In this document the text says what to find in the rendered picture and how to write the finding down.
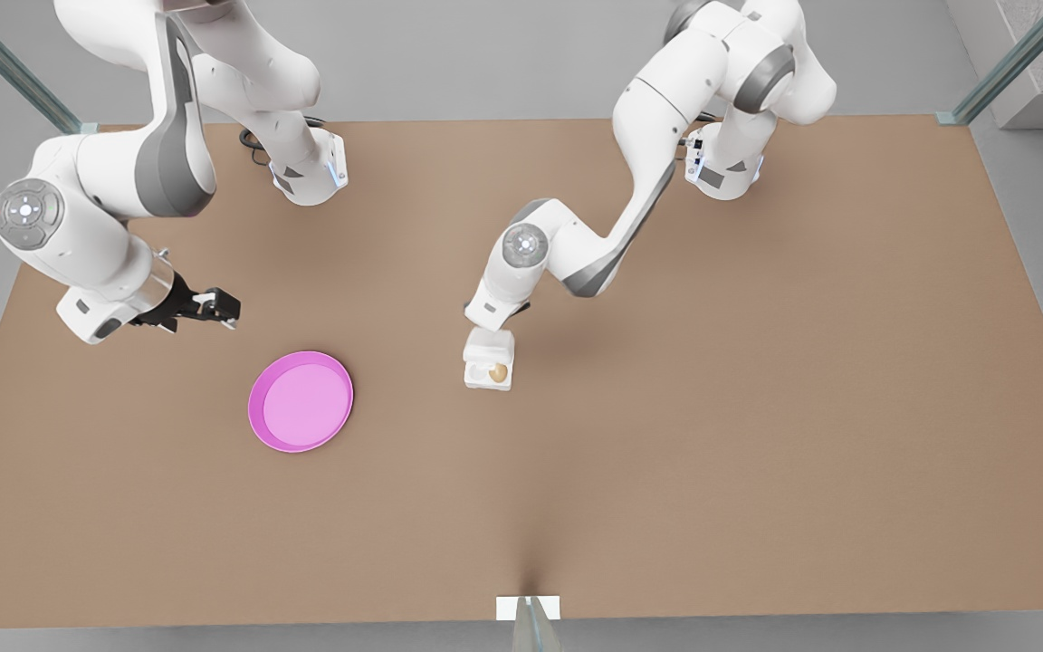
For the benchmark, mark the white egg box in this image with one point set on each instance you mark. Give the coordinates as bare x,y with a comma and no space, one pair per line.
482,378

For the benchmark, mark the brown egg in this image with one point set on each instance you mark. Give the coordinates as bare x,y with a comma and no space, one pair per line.
498,372

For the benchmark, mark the silver frame post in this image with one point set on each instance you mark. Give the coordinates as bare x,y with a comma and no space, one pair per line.
529,616
1010,63
10,63

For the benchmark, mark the white egg box lid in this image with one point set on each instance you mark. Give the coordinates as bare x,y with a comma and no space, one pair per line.
491,345

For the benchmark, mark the pink round plate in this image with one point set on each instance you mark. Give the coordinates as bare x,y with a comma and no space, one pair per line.
302,403

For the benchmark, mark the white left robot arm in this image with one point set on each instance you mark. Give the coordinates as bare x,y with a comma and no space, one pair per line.
657,118

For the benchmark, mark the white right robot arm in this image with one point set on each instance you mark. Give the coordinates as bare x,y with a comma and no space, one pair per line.
105,172

